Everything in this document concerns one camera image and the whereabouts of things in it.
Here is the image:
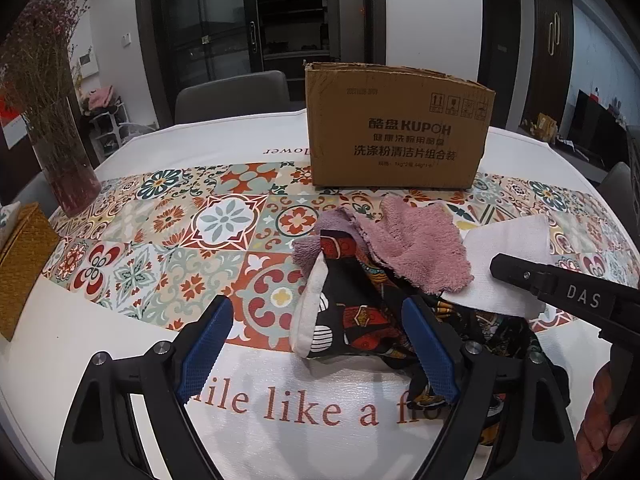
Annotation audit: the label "white tree-print cloth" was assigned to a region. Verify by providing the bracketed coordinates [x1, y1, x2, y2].
[442, 214, 551, 320]

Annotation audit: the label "black patterned silk scarf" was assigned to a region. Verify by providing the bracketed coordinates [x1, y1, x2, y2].
[313, 231, 541, 445]

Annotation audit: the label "pink fluffy towel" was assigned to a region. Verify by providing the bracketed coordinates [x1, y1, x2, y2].
[293, 195, 474, 294]

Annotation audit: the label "right human hand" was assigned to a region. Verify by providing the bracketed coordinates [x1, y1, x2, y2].
[576, 363, 638, 479]

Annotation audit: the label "grey chair at right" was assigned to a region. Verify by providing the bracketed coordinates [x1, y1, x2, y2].
[598, 162, 639, 246]

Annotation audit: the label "black tv cabinet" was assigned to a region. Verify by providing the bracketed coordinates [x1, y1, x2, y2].
[567, 90, 629, 171]

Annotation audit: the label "yellow woven tissue box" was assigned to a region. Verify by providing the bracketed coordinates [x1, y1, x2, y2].
[0, 203, 60, 341]

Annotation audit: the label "dark wooden door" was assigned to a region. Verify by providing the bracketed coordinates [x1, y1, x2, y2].
[521, 0, 574, 130]

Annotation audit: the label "floral white cushion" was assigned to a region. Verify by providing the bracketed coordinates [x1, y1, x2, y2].
[0, 202, 22, 248]

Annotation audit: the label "patterned tablecloth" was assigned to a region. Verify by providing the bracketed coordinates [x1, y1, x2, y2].
[0, 108, 640, 480]

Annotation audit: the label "glass vase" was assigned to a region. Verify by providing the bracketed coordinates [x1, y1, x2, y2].
[26, 99, 101, 218]

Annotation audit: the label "brown cardboard box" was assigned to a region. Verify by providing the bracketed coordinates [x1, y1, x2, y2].
[305, 62, 495, 190]

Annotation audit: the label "white shoe rack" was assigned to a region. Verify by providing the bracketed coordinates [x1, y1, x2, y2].
[85, 96, 129, 162]

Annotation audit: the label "dried pink flowers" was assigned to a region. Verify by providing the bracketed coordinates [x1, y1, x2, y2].
[1, 0, 89, 136]

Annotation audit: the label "grey dining chair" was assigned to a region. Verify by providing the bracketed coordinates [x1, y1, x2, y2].
[175, 70, 291, 124]

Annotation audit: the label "black glass sliding door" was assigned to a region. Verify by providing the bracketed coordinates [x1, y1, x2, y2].
[136, 0, 386, 127]

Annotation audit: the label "wall intercom panel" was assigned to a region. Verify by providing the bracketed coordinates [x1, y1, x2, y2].
[78, 46, 100, 80]

